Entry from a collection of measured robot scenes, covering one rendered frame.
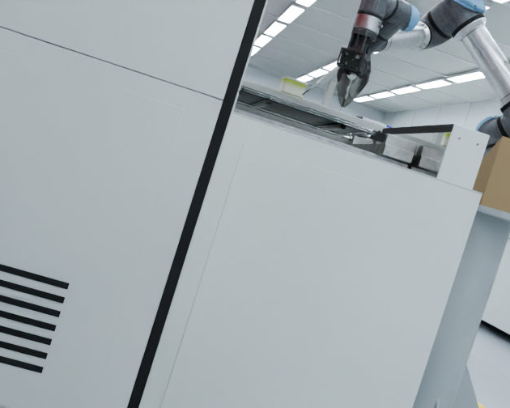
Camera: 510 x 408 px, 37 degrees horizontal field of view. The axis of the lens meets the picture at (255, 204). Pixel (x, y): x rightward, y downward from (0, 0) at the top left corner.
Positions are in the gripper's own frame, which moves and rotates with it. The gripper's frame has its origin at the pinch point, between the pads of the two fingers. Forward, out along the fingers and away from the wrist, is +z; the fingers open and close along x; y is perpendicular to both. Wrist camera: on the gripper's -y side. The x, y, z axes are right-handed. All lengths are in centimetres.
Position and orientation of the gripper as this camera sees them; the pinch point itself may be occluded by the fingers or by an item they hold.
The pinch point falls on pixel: (344, 103)
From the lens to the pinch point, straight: 217.4
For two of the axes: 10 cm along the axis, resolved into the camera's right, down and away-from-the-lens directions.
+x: 8.8, 2.9, -3.7
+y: -3.6, -0.8, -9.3
